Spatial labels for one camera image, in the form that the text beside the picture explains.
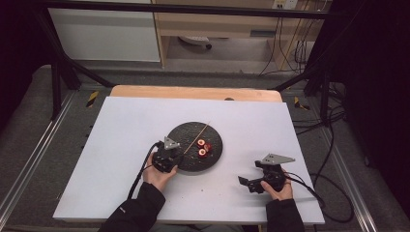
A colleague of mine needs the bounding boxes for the white wall socket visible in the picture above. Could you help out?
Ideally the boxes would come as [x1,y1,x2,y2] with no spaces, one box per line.
[272,0,299,11]

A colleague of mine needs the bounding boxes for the aluminium floor rail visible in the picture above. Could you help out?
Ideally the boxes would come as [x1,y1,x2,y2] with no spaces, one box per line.
[0,91,77,220]
[321,127,379,232]

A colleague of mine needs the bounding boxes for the black metal frame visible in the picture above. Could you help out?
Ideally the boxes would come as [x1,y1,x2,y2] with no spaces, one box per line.
[33,0,337,124]

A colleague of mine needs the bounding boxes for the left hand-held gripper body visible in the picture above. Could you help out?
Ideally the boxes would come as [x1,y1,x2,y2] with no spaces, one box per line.
[151,136,182,174]

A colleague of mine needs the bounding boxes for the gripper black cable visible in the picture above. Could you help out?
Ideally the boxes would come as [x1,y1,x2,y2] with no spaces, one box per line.
[283,171,355,224]
[127,140,165,200]

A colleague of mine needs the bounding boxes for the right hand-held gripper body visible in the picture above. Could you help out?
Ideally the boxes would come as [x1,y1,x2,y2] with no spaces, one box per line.
[254,153,296,193]

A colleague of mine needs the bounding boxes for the white chair base with caster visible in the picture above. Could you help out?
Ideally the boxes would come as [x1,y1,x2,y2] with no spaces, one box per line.
[178,35,214,50]

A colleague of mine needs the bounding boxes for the person's right hand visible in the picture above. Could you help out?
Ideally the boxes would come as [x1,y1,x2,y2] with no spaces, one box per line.
[260,178,294,202]

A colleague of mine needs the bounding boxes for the white cabinet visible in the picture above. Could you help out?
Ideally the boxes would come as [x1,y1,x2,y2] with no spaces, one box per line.
[47,7,161,63]

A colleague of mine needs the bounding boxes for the person's left hand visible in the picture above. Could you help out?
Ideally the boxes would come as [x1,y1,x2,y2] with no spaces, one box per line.
[142,160,179,193]

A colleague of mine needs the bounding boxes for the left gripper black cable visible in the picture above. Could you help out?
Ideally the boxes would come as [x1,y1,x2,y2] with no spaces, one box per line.
[127,140,165,200]

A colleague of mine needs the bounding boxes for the thin wooden skewer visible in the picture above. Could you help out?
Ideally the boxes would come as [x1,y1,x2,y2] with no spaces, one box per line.
[183,121,211,155]

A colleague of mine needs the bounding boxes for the round black plate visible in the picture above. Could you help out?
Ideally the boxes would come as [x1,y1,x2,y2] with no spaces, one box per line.
[166,121,223,176]

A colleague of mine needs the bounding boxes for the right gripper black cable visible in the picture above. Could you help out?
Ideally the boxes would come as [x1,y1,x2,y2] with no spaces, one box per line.
[283,171,355,224]

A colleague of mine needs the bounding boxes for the wooden table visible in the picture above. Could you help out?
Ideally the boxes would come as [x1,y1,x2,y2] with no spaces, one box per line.
[109,84,283,103]

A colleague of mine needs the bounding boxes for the hanging black cables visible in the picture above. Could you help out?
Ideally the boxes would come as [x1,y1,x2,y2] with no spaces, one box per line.
[259,14,312,77]

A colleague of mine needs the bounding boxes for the yellow black tape strip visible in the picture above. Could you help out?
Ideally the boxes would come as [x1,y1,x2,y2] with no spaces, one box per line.
[293,96,310,111]
[85,90,100,108]

